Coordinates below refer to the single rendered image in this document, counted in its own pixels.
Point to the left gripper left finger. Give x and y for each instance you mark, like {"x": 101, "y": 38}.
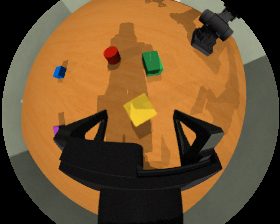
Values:
{"x": 79, "y": 128}

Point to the red cylinder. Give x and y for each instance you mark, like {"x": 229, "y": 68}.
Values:
{"x": 112, "y": 55}

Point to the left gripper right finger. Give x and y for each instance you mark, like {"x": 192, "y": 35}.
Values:
{"x": 207, "y": 136}

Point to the blue cube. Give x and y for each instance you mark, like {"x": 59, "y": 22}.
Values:
{"x": 59, "y": 72}

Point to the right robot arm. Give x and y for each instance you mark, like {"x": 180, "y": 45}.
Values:
{"x": 204, "y": 38}

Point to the purple cube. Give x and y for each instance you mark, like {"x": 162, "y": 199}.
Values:
{"x": 56, "y": 128}

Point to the green block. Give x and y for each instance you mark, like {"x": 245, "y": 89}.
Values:
{"x": 152, "y": 63}

